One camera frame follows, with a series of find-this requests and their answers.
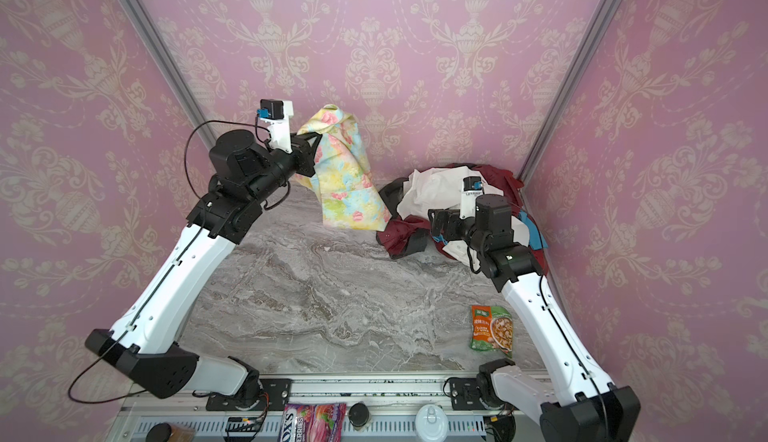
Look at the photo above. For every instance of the brown jar black lid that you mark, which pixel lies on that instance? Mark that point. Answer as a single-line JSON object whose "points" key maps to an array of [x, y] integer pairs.
{"points": [[167, 432]]}

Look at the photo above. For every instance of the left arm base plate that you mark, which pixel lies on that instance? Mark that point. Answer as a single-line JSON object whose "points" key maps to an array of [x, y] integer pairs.
{"points": [[270, 394]]}

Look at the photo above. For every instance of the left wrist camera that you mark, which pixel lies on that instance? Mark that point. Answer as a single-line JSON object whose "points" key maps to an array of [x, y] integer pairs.
{"points": [[276, 116]]}

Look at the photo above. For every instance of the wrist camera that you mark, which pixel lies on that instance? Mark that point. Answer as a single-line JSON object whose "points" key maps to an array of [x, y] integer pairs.
{"points": [[276, 116], [472, 188]]}

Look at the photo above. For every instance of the aluminium front rail frame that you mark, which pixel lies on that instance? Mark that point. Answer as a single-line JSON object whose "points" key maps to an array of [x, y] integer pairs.
{"points": [[392, 398]]}

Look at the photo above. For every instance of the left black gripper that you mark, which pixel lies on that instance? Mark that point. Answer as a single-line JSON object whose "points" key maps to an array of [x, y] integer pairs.
{"points": [[299, 147]]}

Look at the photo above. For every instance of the green orange snack packet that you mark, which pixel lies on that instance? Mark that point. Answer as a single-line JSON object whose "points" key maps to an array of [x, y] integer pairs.
{"points": [[492, 329]]}

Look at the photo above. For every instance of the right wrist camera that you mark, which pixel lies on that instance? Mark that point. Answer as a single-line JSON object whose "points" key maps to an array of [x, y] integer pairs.
{"points": [[472, 188]]}

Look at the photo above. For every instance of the pink candy bag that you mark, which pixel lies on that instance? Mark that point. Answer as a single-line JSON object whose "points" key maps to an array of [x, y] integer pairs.
{"points": [[312, 423]]}

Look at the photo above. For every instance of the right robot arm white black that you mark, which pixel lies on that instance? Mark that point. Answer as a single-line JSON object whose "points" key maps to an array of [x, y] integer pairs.
{"points": [[582, 403]]}

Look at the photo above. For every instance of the small black round cap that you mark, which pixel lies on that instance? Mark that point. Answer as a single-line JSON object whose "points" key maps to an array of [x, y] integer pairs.
{"points": [[359, 415]]}

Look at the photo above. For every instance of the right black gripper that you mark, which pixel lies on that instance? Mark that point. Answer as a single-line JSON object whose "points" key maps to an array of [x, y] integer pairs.
{"points": [[437, 224]]}

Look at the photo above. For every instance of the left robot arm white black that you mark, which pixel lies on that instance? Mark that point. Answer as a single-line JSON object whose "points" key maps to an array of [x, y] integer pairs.
{"points": [[142, 343]]}

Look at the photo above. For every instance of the maroon cloth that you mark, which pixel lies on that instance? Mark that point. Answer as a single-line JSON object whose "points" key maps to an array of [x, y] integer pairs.
{"points": [[403, 237]]}

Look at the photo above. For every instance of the blue cloth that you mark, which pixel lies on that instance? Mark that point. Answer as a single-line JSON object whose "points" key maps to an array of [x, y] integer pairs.
{"points": [[536, 240]]}

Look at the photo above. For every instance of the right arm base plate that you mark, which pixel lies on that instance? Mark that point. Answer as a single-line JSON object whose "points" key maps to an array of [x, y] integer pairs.
{"points": [[469, 394]]}

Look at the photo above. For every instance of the floral pastel cloth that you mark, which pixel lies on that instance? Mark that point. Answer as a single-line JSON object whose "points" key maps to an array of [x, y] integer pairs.
{"points": [[343, 182]]}

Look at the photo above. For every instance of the black cloth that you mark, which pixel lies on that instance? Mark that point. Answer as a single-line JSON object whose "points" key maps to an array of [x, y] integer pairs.
{"points": [[393, 193]]}

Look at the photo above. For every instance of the white shirt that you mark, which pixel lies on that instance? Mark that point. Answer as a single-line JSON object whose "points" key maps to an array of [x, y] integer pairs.
{"points": [[441, 188]]}

